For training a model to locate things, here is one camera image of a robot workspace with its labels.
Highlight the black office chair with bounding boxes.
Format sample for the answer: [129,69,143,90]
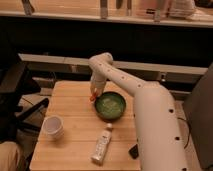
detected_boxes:
[0,62,49,142]

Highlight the black phone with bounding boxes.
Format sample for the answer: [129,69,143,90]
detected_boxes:
[128,145,139,159]

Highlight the white squeeze tube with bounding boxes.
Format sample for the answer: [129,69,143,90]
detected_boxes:
[91,123,113,165]

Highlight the black cable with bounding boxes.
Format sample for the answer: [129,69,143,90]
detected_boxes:
[176,116,191,151]

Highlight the white paper cup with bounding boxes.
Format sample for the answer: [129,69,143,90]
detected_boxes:
[42,116,63,139]

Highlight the grey metal rail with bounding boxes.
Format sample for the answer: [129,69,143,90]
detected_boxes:
[19,54,208,75]

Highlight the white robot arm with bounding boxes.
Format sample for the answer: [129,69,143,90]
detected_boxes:
[89,53,189,171]

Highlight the grey cabinet at right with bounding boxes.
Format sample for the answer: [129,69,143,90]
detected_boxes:
[183,63,213,171]

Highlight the green ceramic bowl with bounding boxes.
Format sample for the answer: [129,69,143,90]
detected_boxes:
[94,91,126,121]

